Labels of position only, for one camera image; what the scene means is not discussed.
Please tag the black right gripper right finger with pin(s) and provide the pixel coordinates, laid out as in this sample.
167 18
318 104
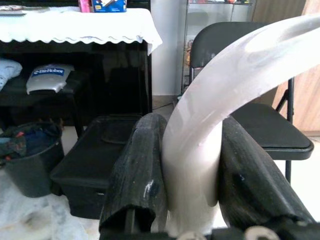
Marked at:
250 182

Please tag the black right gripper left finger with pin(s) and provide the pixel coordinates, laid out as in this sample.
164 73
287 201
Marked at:
135 170

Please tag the black lidded storage box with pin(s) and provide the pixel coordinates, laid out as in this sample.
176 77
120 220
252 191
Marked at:
87 162

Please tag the black folding chair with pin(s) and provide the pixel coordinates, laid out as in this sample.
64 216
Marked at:
275 130

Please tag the black upright piano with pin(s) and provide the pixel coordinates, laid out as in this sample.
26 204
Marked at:
125 80

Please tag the black piano bench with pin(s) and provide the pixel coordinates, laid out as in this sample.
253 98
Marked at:
72 100

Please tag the light wooden door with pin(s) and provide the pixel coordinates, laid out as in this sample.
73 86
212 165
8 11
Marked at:
306 100

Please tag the black round bin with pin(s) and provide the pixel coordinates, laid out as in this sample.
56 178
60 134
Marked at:
32 175

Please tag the dark clothes pile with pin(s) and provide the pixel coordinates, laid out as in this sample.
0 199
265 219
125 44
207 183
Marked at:
22 141

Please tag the silver bag with blue print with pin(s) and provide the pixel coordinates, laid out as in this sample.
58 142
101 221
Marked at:
48 78

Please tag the white lace cloth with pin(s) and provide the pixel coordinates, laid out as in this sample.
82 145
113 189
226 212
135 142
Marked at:
75 25

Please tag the light blue cloth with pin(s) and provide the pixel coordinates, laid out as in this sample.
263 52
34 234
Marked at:
8 71

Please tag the blue printed box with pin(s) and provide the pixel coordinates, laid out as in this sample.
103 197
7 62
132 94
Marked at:
110 6

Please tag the pink box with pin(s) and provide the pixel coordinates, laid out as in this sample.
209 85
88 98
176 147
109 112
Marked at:
84 5

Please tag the glass display cabinet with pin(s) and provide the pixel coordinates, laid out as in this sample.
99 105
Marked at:
220 12

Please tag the grey paper stack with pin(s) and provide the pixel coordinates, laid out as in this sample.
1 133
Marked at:
12 10

